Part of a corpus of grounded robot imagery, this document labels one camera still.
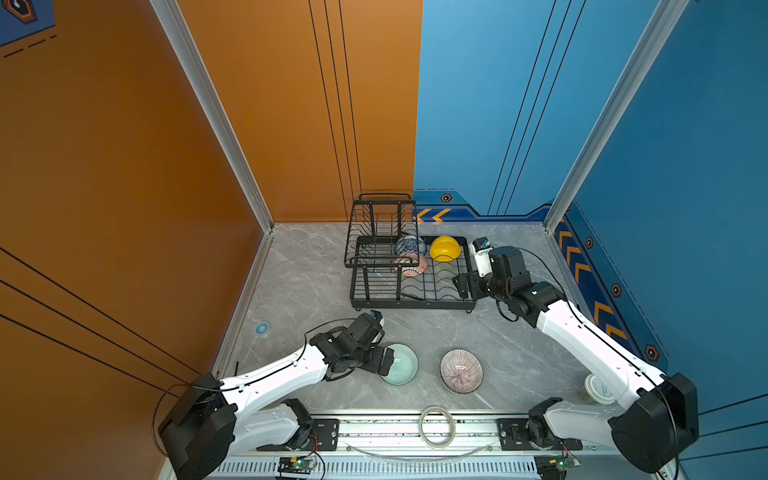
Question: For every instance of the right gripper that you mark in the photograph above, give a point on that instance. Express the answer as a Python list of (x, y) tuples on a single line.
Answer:
[(473, 279)]

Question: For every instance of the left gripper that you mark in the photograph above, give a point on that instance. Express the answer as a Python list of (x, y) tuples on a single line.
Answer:
[(377, 365)]

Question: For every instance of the pale green ribbed bowl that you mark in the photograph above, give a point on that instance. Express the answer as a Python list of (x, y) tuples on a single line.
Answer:
[(404, 367)]

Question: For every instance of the yellow bowl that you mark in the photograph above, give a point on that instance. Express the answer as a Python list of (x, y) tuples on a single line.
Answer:
[(445, 249)]

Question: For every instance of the blue floral bowl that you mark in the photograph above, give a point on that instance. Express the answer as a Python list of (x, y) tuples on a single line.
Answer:
[(410, 244)]

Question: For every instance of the pink striped bowl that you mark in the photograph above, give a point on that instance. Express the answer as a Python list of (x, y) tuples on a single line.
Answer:
[(461, 371)]

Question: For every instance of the orange patterned bowl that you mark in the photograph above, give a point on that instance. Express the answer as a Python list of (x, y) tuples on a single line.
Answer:
[(412, 264)]

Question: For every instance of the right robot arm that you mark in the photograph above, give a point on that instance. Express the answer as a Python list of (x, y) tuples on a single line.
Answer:
[(653, 417)]

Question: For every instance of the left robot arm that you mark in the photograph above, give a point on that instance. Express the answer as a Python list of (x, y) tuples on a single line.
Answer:
[(216, 418)]

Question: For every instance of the clear tape roll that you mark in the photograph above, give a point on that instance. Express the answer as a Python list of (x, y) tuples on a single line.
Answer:
[(436, 427)]

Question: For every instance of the left green circuit board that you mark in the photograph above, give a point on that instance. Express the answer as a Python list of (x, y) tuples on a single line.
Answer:
[(295, 467)]

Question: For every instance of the green circuit board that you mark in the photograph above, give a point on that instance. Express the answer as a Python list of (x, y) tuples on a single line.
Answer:
[(555, 468), (295, 467)]

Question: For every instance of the white lidded cup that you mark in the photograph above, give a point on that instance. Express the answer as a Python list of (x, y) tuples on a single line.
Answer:
[(597, 391)]

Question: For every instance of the right green circuit board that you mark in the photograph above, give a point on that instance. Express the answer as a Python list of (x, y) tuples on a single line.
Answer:
[(555, 468)]

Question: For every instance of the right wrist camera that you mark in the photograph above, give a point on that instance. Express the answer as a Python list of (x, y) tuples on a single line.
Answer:
[(480, 249)]

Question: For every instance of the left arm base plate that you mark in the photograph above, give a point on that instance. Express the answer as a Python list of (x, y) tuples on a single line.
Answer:
[(322, 436)]

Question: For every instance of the black wire dish rack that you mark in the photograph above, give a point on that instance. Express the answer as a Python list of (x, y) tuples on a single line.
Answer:
[(376, 222)]

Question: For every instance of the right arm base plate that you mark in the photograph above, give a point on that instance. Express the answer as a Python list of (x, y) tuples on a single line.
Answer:
[(518, 434)]

